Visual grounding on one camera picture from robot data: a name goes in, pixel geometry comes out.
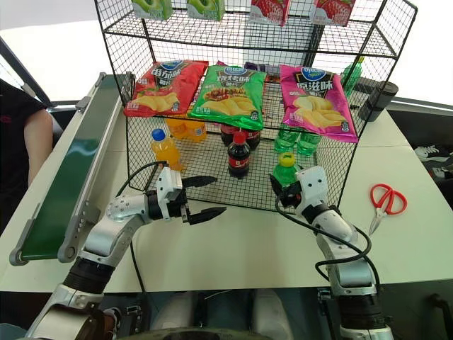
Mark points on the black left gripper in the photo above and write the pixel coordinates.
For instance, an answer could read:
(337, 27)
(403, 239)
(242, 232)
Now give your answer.
(175, 209)

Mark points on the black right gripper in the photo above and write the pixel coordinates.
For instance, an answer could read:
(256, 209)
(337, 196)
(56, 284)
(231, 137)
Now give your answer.
(291, 196)

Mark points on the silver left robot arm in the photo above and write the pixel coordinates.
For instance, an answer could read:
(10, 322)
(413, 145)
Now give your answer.
(106, 233)

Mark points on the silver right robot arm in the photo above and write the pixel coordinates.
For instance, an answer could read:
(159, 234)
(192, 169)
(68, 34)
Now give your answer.
(348, 269)

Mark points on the green conveyor belt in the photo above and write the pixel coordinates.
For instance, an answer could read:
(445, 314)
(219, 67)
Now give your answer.
(63, 191)

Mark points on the green soda bottle yellow cap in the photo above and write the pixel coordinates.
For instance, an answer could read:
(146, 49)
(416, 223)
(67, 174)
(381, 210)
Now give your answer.
(285, 171)

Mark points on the cola bottle red cap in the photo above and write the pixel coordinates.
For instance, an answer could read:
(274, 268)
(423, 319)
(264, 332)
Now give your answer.
(239, 157)

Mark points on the orange soda bottle blue cap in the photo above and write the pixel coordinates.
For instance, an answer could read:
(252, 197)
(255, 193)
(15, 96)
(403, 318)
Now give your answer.
(165, 150)

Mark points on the pink chips bag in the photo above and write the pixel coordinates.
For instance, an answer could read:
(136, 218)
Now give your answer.
(316, 102)

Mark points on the green chips bag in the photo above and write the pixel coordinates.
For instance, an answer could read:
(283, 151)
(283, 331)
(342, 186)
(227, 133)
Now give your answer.
(230, 99)

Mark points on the purple packets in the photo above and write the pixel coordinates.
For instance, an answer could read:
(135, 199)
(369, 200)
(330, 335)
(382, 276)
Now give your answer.
(262, 69)

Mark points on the red chips bag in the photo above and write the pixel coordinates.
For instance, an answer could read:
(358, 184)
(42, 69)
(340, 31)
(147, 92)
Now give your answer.
(166, 88)

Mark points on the white robot leg cover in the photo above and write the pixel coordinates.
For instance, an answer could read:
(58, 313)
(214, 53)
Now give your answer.
(267, 315)
(177, 315)

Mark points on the black cylindrical tumbler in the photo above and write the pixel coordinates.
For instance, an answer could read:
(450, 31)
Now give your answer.
(377, 99)

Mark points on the slim green bottle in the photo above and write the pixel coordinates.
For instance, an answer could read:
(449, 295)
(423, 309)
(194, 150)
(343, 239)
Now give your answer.
(354, 76)

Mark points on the black and white sneaker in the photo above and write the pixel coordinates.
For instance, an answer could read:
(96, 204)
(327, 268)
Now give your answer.
(430, 152)

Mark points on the red strawberry juice box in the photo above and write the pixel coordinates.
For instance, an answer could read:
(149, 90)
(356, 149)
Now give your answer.
(269, 10)
(334, 10)

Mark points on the green apple juice box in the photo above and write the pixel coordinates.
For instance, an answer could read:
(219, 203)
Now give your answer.
(206, 8)
(152, 8)

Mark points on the person in black shirt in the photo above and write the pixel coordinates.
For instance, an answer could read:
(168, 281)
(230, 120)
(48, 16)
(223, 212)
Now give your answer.
(17, 141)

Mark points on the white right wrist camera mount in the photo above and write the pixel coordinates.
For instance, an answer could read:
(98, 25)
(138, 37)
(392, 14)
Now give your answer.
(313, 184)

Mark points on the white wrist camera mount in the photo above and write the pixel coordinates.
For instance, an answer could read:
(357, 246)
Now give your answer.
(168, 184)
(313, 184)

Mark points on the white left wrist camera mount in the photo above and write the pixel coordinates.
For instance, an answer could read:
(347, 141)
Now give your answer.
(168, 184)

